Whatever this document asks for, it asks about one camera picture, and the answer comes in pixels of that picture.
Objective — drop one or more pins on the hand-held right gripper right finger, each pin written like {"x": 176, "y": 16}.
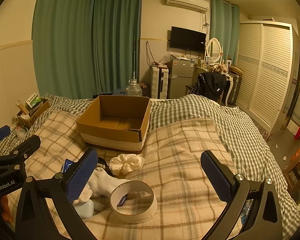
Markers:
{"x": 216, "y": 177}

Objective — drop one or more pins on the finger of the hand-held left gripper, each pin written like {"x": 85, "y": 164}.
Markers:
{"x": 0, "y": 132}
{"x": 27, "y": 146}

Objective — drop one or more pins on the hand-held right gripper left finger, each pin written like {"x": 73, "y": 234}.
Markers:
{"x": 81, "y": 176}

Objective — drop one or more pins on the blue packet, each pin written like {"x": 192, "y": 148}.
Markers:
{"x": 67, "y": 166}

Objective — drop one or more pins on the white sock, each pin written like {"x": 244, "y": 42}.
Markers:
{"x": 103, "y": 182}

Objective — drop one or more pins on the black pouch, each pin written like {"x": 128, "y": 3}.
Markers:
{"x": 103, "y": 163}

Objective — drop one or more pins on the white plastic bottle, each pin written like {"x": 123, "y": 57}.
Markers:
{"x": 86, "y": 210}

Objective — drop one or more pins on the cream lace scrunchie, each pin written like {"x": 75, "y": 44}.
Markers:
{"x": 126, "y": 165}

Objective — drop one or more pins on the small blue object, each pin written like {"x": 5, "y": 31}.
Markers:
{"x": 122, "y": 199}

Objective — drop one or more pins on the small clear bottle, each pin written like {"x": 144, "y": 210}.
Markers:
{"x": 21, "y": 131}

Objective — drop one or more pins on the small printed cardboard box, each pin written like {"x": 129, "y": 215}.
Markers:
{"x": 33, "y": 117}

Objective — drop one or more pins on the beige plaid blanket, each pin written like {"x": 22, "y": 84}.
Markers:
{"x": 175, "y": 160}

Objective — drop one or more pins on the green and white carton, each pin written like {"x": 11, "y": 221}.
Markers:
{"x": 34, "y": 101}

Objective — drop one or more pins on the green gingham duvet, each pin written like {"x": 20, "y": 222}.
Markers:
{"x": 240, "y": 135}

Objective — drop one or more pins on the crumpled paper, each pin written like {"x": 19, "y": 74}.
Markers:
{"x": 284, "y": 158}
{"x": 276, "y": 146}

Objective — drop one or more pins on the wooden stool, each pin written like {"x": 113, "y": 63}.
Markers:
{"x": 294, "y": 172}

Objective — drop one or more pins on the dark suitcase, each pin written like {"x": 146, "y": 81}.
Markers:
{"x": 235, "y": 87}

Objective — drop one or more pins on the black jacket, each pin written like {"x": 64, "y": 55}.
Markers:
{"x": 211, "y": 85}

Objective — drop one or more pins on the crumpled plastic wrap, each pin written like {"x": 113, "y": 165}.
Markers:
{"x": 119, "y": 92}

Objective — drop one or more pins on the dark chair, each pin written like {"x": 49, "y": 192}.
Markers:
{"x": 188, "y": 88}

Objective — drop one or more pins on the red fire extinguisher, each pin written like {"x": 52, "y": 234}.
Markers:
{"x": 299, "y": 132}

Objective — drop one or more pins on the clear water jug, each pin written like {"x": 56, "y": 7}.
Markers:
{"x": 133, "y": 90}

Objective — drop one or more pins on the silver small fridge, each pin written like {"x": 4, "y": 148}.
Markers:
{"x": 181, "y": 80}

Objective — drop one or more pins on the wide green curtain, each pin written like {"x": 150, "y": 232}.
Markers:
{"x": 62, "y": 45}

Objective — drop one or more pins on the floral bag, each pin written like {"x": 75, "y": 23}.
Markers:
{"x": 145, "y": 88}

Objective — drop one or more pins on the tan patterned cloth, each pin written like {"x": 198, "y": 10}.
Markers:
{"x": 218, "y": 68}

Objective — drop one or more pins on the brown bag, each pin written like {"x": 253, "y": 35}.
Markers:
{"x": 236, "y": 69}

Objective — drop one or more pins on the white ribbed suitcase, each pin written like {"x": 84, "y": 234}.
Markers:
{"x": 158, "y": 83}

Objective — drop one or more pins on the white louvred wardrobe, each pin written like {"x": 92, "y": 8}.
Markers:
{"x": 265, "y": 75}

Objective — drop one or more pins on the white oval vanity mirror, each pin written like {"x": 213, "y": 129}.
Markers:
{"x": 213, "y": 50}

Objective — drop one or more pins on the white mop pole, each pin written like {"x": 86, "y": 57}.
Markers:
{"x": 134, "y": 60}

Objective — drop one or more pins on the clear plastic bag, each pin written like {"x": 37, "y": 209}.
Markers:
{"x": 166, "y": 58}

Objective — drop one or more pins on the pleated green curtain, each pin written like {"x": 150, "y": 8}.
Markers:
{"x": 117, "y": 42}

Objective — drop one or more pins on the narrow green curtain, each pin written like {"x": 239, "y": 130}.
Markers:
{"x": 223, "y": 30}

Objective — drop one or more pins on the white air conditioner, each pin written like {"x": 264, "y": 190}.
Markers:
{"x": 186, "y": 1}

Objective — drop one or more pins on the black wall television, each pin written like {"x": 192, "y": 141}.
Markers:
{"x": 187, "y": 39}

